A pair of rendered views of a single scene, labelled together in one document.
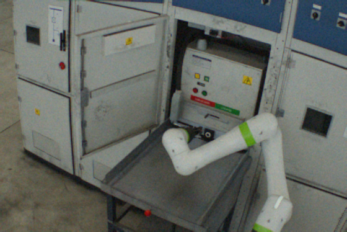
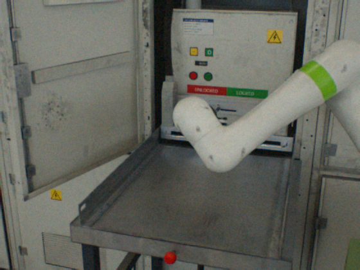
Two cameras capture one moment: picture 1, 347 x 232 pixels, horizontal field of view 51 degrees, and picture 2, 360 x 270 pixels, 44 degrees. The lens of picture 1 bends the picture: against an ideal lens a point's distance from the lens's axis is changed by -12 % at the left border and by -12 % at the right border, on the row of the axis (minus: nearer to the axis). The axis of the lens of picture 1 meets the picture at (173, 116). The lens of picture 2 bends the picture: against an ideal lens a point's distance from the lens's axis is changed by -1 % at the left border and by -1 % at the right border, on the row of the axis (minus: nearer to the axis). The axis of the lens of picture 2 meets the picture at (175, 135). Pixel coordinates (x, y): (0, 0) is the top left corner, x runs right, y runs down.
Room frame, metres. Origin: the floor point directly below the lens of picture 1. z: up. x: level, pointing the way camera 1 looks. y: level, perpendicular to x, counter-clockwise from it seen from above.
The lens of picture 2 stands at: (0.42, 0.20, 1.52)
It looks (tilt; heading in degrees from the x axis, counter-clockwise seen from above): 20 degrees down; 352
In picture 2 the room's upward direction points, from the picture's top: straight up
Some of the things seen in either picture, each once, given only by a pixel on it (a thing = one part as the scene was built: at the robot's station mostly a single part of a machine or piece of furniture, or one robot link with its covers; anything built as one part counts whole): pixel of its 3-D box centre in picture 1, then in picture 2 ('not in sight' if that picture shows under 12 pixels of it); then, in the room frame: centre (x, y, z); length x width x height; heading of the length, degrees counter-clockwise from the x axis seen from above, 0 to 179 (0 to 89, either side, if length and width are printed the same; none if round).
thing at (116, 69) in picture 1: (121, 84); (81, 68); (2.01, 0.31, 1.21); 0.63 x 0.07 x 0.74; 138
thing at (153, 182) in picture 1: (181, 174); (202, 195); (1.76, -0.08, 0.82); 0.68 x 0.62 x 0.06; 156
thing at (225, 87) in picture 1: (215, 95); (227, 75); (2.11, -0.23, 1.15); 0.48 x 0.01 x 0.48; 66
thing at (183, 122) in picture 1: (210, 131); (225, 135); (2.13, -0.24, 0.89); 0.54 x 0.05 x 0.06; 66
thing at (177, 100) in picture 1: (176, 105); (170, 103); (2.14, -0.02, 1.04); 0.08 x 0.05 x 0.17; 156
